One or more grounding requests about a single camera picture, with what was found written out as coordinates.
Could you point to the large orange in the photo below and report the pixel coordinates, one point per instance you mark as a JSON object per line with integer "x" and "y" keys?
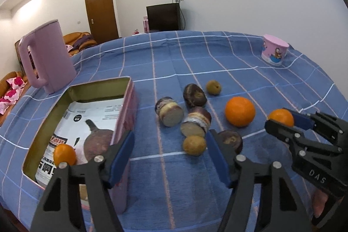
{"x": 240, "y": 111}

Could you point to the printed paper leaflet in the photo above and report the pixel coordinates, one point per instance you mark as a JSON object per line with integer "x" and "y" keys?
{"x": 103, "y": 112}

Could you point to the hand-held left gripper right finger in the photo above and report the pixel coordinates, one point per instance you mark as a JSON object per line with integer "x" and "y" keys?
{"x": 217, "y": 161}

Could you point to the dark purple passion fruit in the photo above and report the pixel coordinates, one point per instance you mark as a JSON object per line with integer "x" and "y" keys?
{"x": 231, "y": 139}
{"x": 193, "y": 94}

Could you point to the long brown leather sofa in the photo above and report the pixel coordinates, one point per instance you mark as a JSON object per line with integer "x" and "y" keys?
{"x": 5, "y": 79}

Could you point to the purple cloth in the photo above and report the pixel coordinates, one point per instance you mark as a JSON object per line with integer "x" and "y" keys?
{"x": 83, "y": 40}

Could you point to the person's right hand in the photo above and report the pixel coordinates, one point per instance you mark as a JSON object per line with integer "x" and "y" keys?
{"x": 322, "y": 202}

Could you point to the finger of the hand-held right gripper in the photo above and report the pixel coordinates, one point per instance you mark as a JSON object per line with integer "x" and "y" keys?
{"x": 301, "y": 120}
{"x": 282, "y": 131}

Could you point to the black television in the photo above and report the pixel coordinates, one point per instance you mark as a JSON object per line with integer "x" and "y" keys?
{"x": 163, "y": 17}

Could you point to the pink cartoon cup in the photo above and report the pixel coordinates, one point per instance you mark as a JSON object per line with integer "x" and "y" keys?
{"x": 274, "y": 50}

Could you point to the small yellow-brown round fruit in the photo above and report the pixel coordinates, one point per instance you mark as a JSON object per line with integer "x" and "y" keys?
{"x": 213, "y": 87}
{"x": 194, "y": 145}

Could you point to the brown wooden door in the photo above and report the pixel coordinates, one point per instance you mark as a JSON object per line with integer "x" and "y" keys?
{"x": 100, "y": 14}

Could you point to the pink electric kettle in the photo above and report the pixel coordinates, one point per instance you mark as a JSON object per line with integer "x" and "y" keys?
{"x": 51, "y": 58}

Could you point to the purple sugarcane piece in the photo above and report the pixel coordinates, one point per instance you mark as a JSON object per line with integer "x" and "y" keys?
{"x": 197, "y": 120}
{"x": 170, "y": 112}

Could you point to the pink tin box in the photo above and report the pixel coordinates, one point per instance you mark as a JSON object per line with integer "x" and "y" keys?
{"x": 127, "y": 112}

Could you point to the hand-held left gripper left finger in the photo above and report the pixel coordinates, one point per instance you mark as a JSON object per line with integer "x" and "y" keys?
{"x": 123, "y": 158}

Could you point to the pink flowered cushion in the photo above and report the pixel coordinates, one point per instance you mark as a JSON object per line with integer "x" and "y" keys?
{"x": 15, "y": 81}
{"x": 68, "y": 47}
{"x": 8, "y": 97}

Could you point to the small orange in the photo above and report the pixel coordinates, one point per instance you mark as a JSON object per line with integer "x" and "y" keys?
{"x": 281, "y": 116}
{"x": 64, "y": 153}

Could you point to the blue checked tablecloth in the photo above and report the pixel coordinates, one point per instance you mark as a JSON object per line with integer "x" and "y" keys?
{"x": 163, "y": 63}

